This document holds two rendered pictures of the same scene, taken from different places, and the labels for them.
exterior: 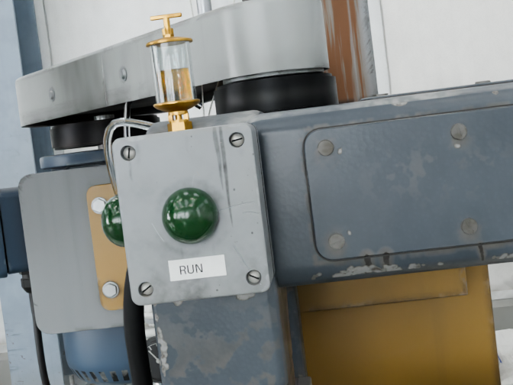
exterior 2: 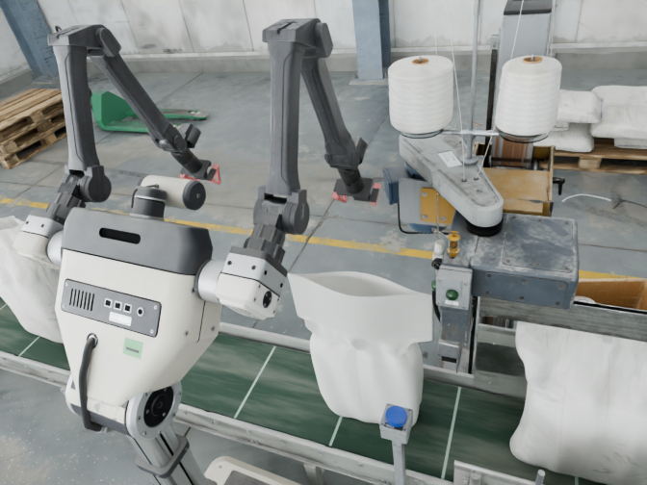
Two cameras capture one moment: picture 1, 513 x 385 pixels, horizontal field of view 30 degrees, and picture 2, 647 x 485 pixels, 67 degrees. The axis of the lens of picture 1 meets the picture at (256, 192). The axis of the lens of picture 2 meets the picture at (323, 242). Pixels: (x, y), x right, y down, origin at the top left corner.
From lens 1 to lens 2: 0.85 m
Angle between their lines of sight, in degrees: 40
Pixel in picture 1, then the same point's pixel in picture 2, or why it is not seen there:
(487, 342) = not seen: hidden behind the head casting
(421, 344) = not seen: hidden behind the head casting
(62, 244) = (410, 200)
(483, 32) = not seen: outside the picture
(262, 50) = (480, 221)
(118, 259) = (427, 209)
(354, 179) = (495, 283)
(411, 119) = (512, 275)
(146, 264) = (440, 299)
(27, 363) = (366, 63)
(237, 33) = (475, 215)
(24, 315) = (366, 39)
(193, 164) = (454, 286)
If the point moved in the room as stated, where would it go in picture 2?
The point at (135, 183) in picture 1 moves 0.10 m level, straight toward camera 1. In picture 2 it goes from (440, 286) to (441, 318)
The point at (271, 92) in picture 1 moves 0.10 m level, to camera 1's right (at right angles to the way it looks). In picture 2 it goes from (481, 232) to (525, 235)
